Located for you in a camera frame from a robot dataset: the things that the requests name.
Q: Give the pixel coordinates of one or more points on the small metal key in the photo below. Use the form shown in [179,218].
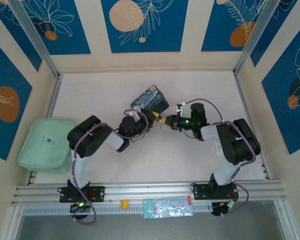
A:
[160,124]

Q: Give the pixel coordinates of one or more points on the starry night print box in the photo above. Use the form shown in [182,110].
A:
[150,98]

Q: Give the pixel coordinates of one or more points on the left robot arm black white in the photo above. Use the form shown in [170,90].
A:
[81,170]

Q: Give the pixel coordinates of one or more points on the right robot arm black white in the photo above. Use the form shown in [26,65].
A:
[225,172]

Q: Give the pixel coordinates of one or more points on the small yellow connector block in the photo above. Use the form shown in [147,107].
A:
[124,203]

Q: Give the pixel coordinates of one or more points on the light blue patterned pack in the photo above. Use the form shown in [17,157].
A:
[165,207]

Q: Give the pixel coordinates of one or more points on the mint green zip pouch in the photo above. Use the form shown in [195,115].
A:
[40,145]

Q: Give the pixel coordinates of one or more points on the black electronics box with LED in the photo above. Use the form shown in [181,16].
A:
[222,208]
[78,208]

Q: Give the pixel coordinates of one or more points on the aluminium cross rail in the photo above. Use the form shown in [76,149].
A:
[152,190]

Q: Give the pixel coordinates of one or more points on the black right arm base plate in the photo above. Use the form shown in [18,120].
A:
[200,191]

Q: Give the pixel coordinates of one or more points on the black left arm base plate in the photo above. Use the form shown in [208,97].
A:
[97,193]

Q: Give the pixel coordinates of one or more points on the aluminium frame post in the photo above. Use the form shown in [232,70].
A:
[35,40]
[255,35]

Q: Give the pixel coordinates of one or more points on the aluminium frame leg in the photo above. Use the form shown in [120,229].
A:
[13,222]
[286,220]

